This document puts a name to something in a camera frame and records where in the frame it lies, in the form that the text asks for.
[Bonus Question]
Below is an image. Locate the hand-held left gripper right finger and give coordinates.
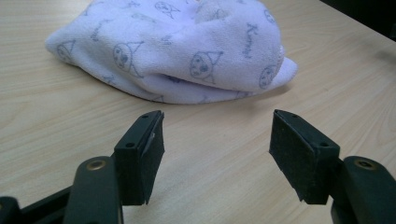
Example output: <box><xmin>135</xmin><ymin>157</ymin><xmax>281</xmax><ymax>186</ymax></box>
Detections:
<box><xmin>268</xmin><ymin>108</ymin><xmax>341</xmax><ymax>205</ymax></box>

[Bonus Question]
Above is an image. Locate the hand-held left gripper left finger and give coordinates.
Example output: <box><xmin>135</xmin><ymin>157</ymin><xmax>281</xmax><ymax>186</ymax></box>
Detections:
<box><xmin>113</xmin><ymin>109</ymin><xmax>165</xmax><ymax>206</ymax></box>

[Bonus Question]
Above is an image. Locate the lavender printed towel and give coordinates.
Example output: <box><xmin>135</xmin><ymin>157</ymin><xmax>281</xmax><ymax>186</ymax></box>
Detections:
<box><xmin>45</xmin><ymin>0</ymin><xmax>299</xmax><ymax>105</ymax></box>

